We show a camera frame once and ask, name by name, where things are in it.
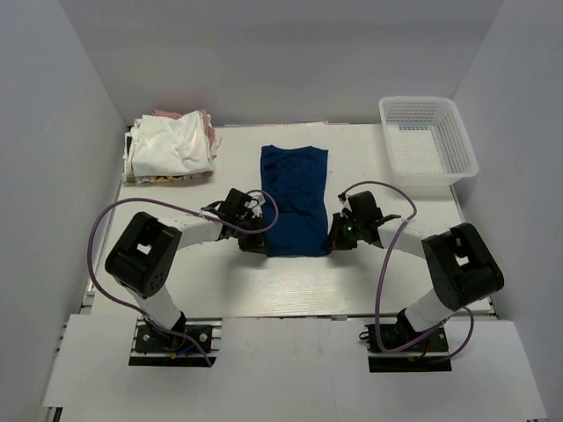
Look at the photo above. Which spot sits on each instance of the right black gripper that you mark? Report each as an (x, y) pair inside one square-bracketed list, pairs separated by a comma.
[(339, 237)]

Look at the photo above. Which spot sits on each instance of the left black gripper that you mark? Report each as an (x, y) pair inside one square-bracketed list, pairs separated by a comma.
[(253, 242)]

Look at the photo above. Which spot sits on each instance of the blue printed t shirt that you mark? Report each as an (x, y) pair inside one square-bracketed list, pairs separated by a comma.
[(296, 179)]

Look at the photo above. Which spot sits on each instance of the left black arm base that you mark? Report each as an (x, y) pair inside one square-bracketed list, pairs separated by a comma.
[(152, 348)]

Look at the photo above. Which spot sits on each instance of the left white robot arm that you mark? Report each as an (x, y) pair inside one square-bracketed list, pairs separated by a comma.
[(142, 258)]

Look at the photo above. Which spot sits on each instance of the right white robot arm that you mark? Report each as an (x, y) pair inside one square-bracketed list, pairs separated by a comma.
[(461, 268)]

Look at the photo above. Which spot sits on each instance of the pink folded t shirt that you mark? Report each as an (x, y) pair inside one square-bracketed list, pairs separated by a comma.
[(215, 140)]

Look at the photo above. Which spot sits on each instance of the white plastic basket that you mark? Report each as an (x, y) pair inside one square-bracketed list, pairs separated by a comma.
[(426, 141)]

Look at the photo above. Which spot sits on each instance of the floral folded t shirt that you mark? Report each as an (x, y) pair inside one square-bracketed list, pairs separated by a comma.
[(133, 180)]

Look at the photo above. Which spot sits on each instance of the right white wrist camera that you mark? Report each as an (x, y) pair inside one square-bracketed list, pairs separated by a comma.
[(343, 199)]

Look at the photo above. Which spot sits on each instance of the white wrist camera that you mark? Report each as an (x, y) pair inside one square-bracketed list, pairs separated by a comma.
[(343, 199), (256, 201)]

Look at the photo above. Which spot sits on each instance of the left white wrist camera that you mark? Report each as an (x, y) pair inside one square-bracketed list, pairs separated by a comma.
[(256, 201)]

